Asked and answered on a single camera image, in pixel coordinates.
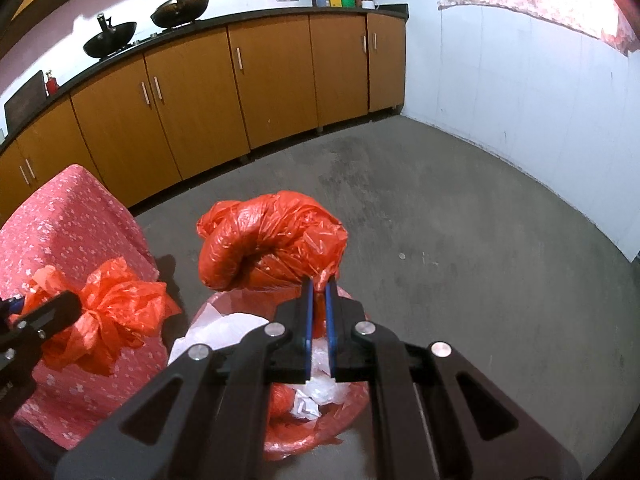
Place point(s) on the red bottle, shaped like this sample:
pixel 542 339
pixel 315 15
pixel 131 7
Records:
pixel 51 84

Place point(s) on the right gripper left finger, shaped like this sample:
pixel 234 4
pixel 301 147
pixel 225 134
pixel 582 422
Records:
pixel 204 416

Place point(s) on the red plastic trash basket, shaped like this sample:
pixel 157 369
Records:
pixel 286 437

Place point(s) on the lower wooden kitchen cabinets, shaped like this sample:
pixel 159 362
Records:
pixel 174 112

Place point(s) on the dark cutting board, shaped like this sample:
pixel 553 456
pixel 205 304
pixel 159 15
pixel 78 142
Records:
pixel 25 101

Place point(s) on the large red plastic bag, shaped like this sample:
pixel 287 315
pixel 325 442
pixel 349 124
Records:
pixel 271 241

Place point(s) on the black lidded wok right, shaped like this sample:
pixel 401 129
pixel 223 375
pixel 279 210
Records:
pixel 174 13

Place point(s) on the clear white plastic bag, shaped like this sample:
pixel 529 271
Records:
pixel 304 403

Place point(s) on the black countertop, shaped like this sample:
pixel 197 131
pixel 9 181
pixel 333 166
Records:
pixel 394 10

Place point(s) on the red floral tablecloth table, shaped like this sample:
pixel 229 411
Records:
pixel 74 224

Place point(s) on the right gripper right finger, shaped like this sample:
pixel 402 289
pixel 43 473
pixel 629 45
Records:
pixel 434 414

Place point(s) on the black wok left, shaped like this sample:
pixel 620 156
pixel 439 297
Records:
pixel 110 39

